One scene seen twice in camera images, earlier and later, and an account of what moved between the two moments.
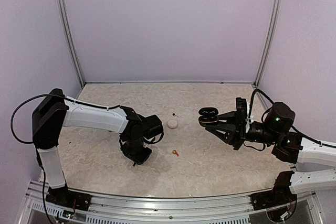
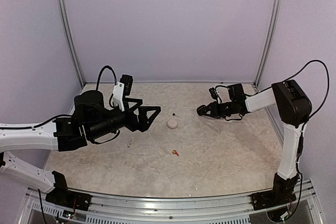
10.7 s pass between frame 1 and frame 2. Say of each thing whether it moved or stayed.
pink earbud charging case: stayed
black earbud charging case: moved
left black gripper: moved
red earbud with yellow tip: stayed
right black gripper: moved
